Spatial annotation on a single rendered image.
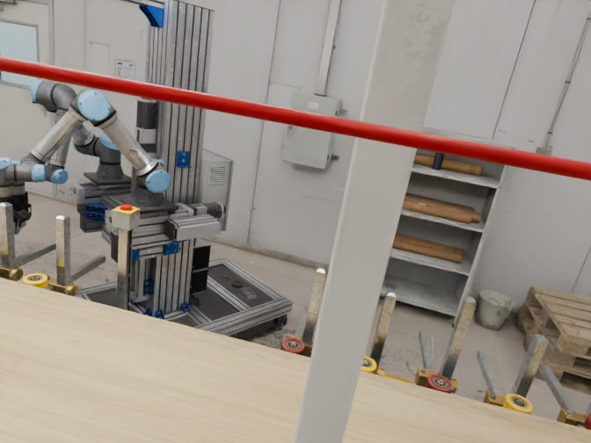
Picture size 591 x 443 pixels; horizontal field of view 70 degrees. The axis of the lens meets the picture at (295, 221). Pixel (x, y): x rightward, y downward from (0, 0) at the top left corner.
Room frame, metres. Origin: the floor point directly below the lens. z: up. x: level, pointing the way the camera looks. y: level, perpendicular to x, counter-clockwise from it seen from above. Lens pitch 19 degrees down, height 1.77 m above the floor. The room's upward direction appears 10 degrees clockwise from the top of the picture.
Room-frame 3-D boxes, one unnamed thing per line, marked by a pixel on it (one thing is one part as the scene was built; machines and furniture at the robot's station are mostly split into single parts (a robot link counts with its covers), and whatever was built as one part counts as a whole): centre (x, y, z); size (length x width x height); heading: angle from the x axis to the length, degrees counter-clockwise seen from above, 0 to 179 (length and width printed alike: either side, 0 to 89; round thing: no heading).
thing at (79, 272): (1.58, 0.90, 0.82); 0.43 x 0.03 x 0.04; 172
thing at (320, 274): (1.34, -0.12, 0.92); 0.03 x 0.03 x 0.48; 82
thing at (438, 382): (1.18, -0.56, 0.85); 0.08 x 0.08 x 0.11
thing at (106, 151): (2.41, 1.14, 1.21); 0.13 x 0.12 x 0.14; 80
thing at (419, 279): (3.49, -1.11, 0.78); 0.90 x 0.45 x 1.55; 78
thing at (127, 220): (1.44, 0.62, 1.18); 0.07 x 0.07 x 0.08; 82
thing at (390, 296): (1.31, -0.37, 0.90); 0.03 x 0.03 x 0.48; 82
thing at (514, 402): (1.14, -0.81, 0.85); 0.08 x 0.08 x 0.11
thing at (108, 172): (2.41, 1.13, 1.09); 0.15 x 0.15 x 0.10
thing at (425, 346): (1.37, -0.59, 0.83); 0.43 x 0.03 x 0.04; 172
